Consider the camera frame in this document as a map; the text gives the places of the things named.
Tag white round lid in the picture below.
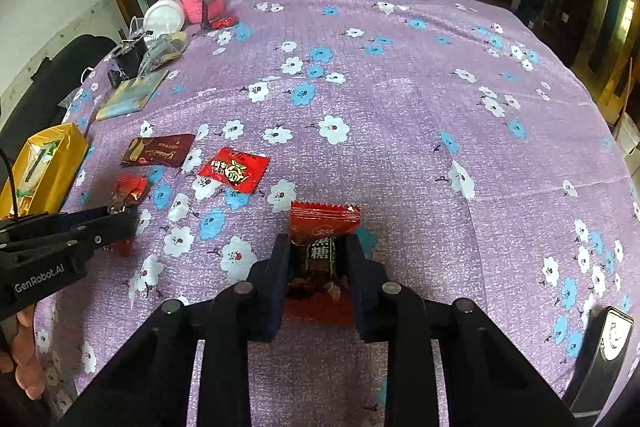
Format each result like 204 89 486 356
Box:
142 0 186 36

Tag black cup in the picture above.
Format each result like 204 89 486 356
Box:
120 38 150 75

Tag red brown candy packet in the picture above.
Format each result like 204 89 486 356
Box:
285 202 362 325

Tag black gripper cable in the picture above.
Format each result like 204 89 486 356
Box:
0 149 23 220

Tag blue yellow flat packet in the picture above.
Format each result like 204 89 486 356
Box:
95 68 171 122

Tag black leather sofa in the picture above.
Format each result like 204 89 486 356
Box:
0 34 118 148

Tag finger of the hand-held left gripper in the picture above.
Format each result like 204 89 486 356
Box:
59 206 140 242
29 228 109 276

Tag dark red gold sachet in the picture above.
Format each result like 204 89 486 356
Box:
120 133 197 168

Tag white cable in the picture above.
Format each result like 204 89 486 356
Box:
127 16 151 42

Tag small red candy packet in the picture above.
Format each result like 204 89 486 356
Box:
105 174 149 255

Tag yellow cardboard tray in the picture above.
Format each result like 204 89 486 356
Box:
0 123 90 220

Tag purple floral tablecloth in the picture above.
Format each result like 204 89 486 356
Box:
35 0 640 427

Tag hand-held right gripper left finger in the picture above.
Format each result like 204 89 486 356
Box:
60 233 293 427

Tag person's left hand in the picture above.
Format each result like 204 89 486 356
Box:
0 307 48 400

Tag red cartoon snack packet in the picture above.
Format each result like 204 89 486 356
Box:
196 147 271 194

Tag clear bag dark contents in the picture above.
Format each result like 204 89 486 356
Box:
139 32 190 75

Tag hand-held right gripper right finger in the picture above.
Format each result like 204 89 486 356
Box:
345 233 576 427

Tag black device white logo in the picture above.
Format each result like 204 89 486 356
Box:
562 305 636 420

